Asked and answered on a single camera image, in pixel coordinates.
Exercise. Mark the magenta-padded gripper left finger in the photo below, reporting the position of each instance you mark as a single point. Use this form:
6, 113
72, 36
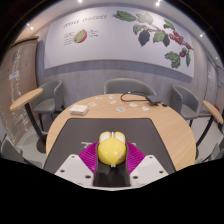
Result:
71, 168

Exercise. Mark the small paper sticker card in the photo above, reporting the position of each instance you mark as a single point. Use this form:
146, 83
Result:
133, 105
145, 108
120, 109
111, 97
112, 102

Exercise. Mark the grey door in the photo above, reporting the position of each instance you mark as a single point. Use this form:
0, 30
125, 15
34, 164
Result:
210, 83

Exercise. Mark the grey upholstered chair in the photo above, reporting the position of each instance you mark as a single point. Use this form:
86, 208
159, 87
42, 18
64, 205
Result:
186, 101
126, 85
50, 96
11, 151

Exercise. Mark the white small box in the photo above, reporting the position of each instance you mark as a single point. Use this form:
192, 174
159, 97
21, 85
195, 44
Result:
78, 109

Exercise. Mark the coffee plant wall mural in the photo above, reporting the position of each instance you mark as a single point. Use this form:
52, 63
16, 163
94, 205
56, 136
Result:
113, 40

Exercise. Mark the dark grey mouse pad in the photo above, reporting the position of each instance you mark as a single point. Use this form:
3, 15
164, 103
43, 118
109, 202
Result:
73, 136

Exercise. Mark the black flat device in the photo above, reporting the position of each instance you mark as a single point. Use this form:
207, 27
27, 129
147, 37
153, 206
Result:
153, 100

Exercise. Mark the wooden wall board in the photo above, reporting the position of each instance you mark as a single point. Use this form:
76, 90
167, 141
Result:
15, 90

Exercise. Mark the ceiling spot lights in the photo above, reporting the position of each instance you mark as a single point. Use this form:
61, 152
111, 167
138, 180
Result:
157, 4

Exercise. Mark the round wooden side table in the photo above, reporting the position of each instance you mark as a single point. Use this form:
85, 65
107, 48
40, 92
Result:
25, 98
213, 111

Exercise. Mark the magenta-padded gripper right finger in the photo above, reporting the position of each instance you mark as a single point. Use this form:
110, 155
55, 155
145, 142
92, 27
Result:
151, 168

